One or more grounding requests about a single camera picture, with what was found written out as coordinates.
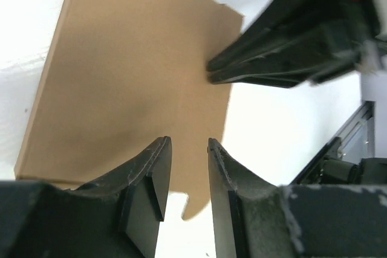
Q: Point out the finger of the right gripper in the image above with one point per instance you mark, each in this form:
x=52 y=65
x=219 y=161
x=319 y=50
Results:
x=323 y=54

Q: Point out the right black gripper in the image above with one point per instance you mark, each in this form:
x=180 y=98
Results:
x=284 y=20

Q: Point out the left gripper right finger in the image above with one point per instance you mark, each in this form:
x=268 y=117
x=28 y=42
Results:
x=253 y=218

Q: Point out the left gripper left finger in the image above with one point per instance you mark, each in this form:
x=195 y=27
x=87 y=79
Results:
x=115 y=215

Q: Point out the brown cardboard box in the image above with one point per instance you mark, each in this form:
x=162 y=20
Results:
x=119 y=74

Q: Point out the aluminium frame rail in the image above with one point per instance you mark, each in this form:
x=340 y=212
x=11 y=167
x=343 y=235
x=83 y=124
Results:
x=356 y=136

